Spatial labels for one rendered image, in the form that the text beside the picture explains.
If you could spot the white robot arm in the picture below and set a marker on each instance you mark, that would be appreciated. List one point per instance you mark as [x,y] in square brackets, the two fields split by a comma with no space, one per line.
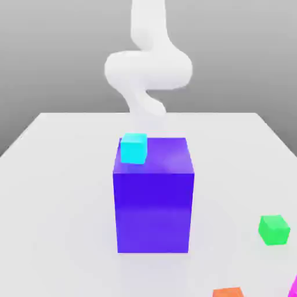
[148,69]

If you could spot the small cyan cube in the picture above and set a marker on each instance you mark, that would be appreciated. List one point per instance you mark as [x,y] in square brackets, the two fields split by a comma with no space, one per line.
[133,150]

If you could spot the small green cube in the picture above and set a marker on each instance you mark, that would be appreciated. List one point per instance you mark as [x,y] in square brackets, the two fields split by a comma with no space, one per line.
[274,230]

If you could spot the small orange cube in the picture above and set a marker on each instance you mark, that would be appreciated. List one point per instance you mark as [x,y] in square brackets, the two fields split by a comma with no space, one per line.
[228,292]

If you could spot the small magenta cube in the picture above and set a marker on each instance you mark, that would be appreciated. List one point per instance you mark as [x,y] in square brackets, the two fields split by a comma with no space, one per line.
[293,288]

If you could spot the large purple box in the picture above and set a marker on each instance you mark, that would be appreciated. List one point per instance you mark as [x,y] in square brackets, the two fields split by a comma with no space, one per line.
[153,208]

